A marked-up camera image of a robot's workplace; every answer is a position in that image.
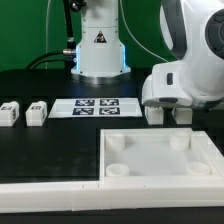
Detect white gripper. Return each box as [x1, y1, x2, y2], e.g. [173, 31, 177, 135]
[142, 61, 193, 108]

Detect thin white cable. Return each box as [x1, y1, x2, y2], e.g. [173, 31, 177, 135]
[118, 0, 170, 64]

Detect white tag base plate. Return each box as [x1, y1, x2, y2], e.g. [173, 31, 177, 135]
[49, 98, 142, 118]

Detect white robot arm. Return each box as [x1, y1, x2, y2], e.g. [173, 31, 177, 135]
[72, 0, 224, 109]

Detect black thick cable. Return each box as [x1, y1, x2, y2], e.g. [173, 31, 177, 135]
[25, 48, 78, 70]

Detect white square table top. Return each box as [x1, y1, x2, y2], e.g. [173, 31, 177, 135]
[100, 128, 224, 184]

